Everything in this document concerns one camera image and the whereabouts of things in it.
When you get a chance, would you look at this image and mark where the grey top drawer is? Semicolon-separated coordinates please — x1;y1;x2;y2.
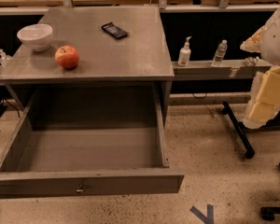
0;87;184;199

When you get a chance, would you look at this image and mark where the grey wooden drawer cabinet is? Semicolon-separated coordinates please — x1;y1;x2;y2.
0;7;174;128

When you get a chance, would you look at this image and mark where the black snack packet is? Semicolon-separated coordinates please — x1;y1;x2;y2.
102;22;128;39

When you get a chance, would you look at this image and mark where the white bowl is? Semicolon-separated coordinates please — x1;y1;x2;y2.
17;23;53;51

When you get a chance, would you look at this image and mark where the black metal stand leg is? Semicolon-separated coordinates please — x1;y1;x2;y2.
222;102;280;159

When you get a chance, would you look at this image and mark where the white pump bottle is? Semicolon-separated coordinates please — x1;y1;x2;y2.
177;36;191;67

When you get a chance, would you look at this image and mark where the small clear pump bottle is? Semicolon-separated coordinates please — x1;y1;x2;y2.
0;49;11;67

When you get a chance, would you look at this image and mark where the yellow ribbed gripper finger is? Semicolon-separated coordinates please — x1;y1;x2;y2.
243;65;280;129

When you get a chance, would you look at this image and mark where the red apple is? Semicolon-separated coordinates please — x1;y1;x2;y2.
55;46;79;69

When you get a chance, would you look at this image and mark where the crumpled plastic wrapper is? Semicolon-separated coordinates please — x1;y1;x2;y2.
244;57;260;66

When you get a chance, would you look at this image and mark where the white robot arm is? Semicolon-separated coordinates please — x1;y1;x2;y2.
240;7;280;129

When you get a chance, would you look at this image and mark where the clear water bottle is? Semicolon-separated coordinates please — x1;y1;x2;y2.
211;40;228;67

